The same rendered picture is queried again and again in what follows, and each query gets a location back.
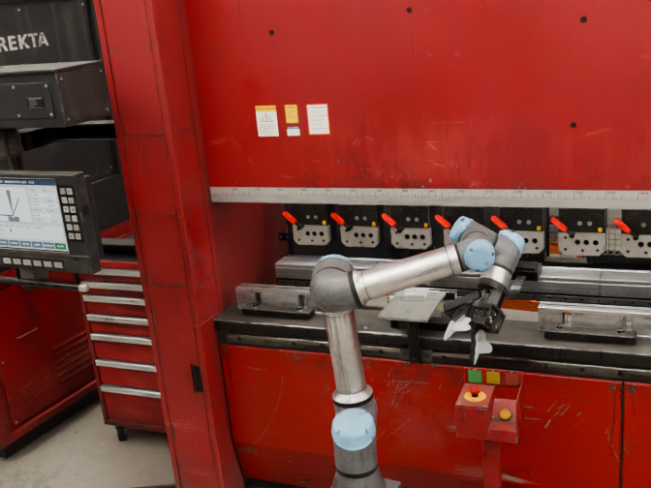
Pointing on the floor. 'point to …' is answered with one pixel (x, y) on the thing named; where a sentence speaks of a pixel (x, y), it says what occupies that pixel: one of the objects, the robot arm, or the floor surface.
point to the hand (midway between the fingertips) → (456, 352)
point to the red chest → (122, 347)
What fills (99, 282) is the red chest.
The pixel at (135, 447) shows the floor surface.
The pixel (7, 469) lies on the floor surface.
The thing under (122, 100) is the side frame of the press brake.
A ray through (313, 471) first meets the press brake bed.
